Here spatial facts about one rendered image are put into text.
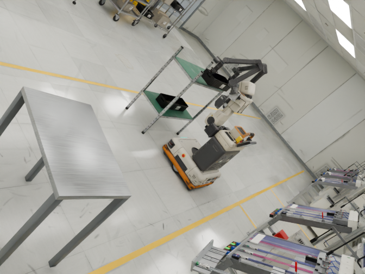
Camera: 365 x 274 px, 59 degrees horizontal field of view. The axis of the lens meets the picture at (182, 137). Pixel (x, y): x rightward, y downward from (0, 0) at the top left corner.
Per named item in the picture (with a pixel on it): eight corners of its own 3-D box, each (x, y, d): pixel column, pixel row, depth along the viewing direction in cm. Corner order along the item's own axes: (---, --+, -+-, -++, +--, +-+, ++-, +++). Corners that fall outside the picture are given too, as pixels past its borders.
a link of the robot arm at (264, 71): (264, 70, 377) (270, 71, 382) (260, 61, 382) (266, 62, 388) (240, 92, 409) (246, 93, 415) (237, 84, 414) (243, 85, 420)
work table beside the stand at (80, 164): (30, 176, 239) (90, 104, 209) (55, 266, 206) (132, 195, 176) (-39, 174, 203) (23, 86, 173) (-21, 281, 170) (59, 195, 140)
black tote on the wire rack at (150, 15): (140, 14, 736) (144, 10, 731) (134, 6, 745) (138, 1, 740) (151, 20, 771) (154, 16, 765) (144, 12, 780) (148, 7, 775)
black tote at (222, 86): (207, 85, 380) (214, 78, 376) (200, 74, 386) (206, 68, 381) (226, 92, 430) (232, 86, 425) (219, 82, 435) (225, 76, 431)
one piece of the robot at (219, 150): (213, 175, 436) (260, 136, 404) (195, 179, 388) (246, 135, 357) (199, 155, 447) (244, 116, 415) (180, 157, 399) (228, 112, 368)
